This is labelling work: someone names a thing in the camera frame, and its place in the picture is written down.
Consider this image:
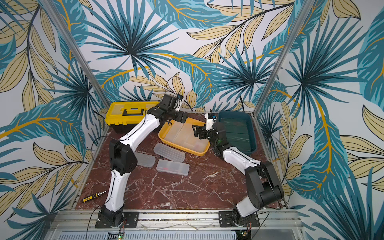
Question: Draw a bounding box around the clear pencil case top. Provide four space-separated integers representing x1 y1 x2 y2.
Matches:
164 122 184 143

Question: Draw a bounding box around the teal plastic tray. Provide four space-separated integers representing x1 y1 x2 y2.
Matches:
218 111 257 156

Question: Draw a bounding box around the yellow plastic tray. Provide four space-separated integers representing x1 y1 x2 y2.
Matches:
158 118 210 157

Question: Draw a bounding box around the clear pencil case labelled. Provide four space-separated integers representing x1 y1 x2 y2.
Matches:
183 128 196 150

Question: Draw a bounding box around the yellow black toolbox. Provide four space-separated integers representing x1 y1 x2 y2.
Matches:
105 101 159 134

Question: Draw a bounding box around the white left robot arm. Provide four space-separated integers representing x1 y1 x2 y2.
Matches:
99 94 188 228

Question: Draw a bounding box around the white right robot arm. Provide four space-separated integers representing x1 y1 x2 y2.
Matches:
192 123 285 218

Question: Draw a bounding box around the clear ribbed pencil case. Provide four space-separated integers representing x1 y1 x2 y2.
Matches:
154 143 186 163

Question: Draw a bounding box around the clear pencil case pink inside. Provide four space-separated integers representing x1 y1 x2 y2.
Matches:
156 160 190 176

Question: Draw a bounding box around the black yellow screwdriver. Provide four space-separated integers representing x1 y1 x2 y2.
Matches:
83 191 107 203

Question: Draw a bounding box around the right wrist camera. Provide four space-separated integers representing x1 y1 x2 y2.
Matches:
205 113 217 131

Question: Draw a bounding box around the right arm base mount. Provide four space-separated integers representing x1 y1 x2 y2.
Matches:
218 209 260 228

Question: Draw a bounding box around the aluminium front rail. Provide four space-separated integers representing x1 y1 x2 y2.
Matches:
45 210 308 240

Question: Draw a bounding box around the left aluminium frame post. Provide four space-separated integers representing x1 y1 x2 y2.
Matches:
40 0 111 108

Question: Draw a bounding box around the aluminium frame post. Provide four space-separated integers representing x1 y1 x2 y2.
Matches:
253 0 315 118
40 0 111 108

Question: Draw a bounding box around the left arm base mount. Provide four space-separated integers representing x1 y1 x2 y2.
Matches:
95 212 139 230

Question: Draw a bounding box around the right aluminium frame post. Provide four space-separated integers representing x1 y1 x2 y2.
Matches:
253 0 315 118

